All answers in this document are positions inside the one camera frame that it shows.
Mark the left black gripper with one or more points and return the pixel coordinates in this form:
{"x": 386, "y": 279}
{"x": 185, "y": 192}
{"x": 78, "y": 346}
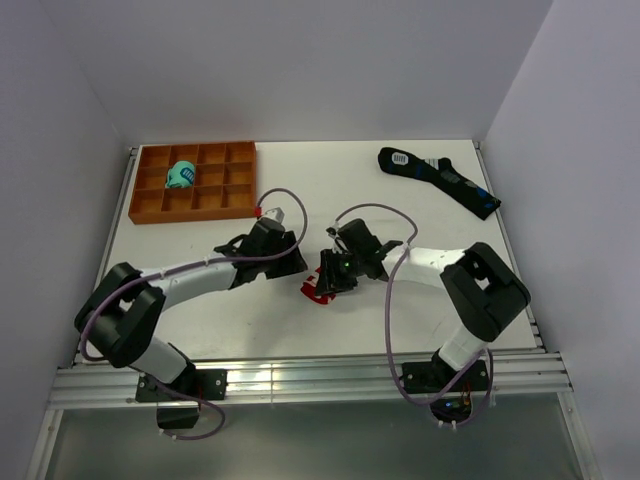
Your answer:
{"x": 292, "y": 264}

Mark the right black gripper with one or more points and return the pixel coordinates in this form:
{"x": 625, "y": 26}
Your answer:
{"x": 330, "y": 281}

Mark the red white striped sock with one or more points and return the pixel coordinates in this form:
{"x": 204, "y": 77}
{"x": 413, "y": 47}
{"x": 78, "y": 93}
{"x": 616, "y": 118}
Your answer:
{"x": 308, "y": 289}

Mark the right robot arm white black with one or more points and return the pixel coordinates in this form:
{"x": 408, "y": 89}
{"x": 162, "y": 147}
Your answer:
{"x": 485, "y": 293}

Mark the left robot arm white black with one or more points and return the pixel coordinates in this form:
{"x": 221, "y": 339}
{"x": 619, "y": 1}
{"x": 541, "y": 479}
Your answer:
{"x": 120, "y": 317}

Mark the orange compartment tray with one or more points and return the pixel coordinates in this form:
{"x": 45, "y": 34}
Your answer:
{"x": 225, "y": 183}

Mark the rolled teal sock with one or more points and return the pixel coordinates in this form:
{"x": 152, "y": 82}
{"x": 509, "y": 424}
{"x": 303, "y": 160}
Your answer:
{"x": 181, "y": 175}

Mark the black blue patterned sock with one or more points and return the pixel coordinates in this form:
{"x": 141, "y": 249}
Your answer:
{"x": 440, "y": 173}

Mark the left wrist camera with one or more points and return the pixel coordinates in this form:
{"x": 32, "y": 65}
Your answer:
{"x": 274, "y": 214}

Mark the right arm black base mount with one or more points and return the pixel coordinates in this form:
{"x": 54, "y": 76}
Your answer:
{"x": 467, "y": 397}

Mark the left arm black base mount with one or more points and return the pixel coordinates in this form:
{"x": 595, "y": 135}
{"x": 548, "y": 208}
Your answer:
{"x": 183, "y": 403}

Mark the aluminium table frame rail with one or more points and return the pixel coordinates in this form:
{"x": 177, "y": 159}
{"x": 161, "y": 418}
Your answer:
{"x": 314, "y": 354}

